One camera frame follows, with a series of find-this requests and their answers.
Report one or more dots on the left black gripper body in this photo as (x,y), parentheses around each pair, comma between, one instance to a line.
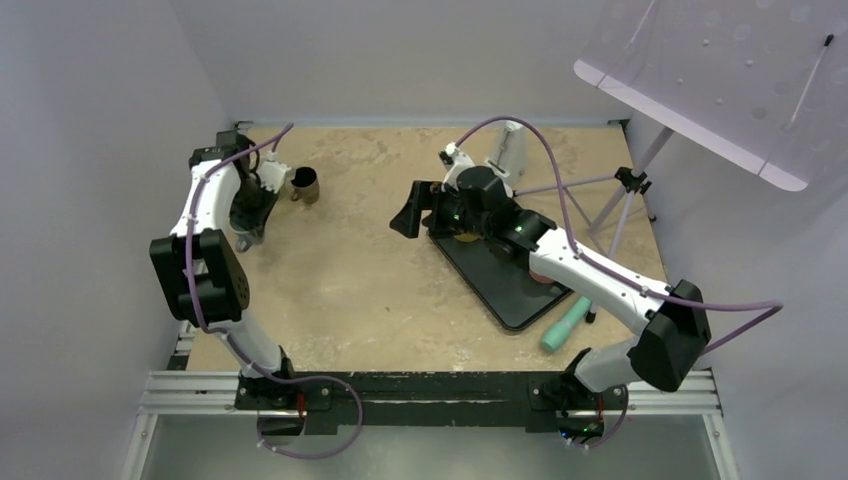
(250,204)

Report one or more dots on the pink mug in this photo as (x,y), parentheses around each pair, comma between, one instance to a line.
(541,279)

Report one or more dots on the brown mug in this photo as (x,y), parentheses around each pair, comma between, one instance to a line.
(305,185)

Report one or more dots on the black serving tray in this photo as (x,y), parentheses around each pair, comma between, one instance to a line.
(507,291)

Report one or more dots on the yellow mug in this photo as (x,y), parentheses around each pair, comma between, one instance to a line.
(466,237)

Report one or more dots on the teal bottle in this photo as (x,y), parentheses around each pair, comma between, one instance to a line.
(582,311)

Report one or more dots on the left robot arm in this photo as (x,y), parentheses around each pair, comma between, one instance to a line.
(232,194)

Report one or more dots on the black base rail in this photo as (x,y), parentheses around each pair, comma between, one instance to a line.
(535,401)

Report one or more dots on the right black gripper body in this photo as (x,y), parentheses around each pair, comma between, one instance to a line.
(448,214)

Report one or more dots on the white perforated board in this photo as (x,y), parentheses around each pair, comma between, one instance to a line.
(762,84)

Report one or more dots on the blue grey mug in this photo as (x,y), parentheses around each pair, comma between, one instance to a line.
(246,238)

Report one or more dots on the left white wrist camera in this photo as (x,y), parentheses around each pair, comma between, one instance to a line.
(273,174)

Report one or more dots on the white metronome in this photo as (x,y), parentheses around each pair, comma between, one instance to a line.
(508,154)

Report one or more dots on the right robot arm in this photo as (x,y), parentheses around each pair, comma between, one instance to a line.
(668,332)

